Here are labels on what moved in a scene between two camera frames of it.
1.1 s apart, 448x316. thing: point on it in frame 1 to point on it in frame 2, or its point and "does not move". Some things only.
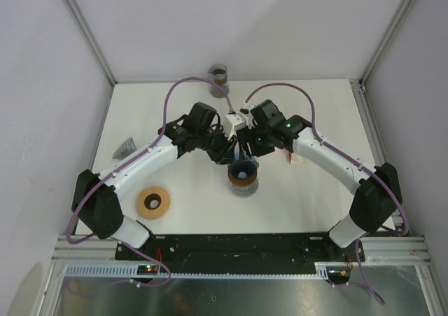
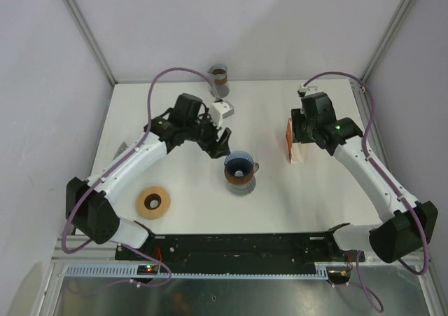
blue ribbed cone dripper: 243,168 does not move
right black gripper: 245,136 to 297,115
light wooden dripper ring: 152,202 does not move
